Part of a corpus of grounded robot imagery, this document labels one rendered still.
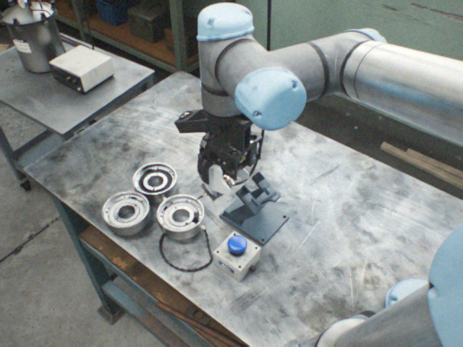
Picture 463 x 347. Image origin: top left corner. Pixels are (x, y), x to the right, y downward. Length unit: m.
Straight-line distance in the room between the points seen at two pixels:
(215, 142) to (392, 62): 0.32
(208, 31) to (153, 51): 2.14
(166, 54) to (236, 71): 2.15
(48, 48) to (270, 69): 1.33
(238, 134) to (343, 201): 0.45
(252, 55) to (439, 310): 0.36
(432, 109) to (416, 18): 1.79
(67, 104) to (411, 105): 1.30
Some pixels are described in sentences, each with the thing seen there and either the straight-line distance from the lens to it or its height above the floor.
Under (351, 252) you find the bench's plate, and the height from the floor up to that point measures 0.80.
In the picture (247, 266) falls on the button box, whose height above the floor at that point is 0.83.
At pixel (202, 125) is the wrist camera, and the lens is 0.71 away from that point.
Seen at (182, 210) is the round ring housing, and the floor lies 0.82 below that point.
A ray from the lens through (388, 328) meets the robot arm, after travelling 0.41.
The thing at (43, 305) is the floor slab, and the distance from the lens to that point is 1.90.
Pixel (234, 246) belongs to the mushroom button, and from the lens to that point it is 0.83.
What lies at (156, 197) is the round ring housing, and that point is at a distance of 0.99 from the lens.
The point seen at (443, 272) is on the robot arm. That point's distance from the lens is 0.26.
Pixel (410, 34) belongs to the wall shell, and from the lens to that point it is 2.27.
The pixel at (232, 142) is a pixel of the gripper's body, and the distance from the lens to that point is 0.68.
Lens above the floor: 1.57
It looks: 46 degrees down
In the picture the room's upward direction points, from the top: straight up
